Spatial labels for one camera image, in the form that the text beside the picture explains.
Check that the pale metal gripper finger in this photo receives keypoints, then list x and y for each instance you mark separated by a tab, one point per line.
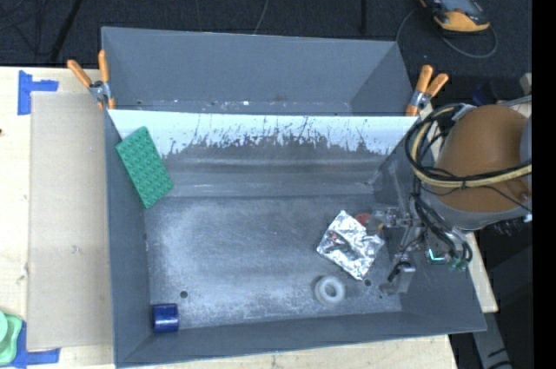
391	219
403	281

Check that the silver foil packet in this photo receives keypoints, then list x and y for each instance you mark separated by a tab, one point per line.
349	245

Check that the grey metal bin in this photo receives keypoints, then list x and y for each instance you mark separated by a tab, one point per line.
260	254

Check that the blue cup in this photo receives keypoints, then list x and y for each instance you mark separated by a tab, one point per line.
165	317

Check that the green studded flat block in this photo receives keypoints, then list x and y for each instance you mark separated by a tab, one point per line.
144	167

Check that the pale cardboard board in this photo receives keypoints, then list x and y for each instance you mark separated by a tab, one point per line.
65	206

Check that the pale green rounded object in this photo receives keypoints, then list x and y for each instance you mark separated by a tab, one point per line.
8	337

